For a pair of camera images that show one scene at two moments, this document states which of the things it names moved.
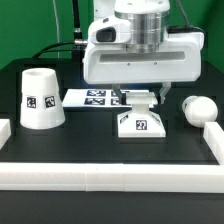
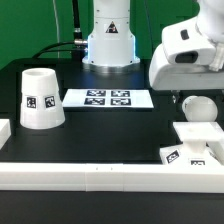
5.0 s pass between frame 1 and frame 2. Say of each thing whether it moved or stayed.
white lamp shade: stayed
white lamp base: moved
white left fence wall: stayed
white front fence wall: stayed
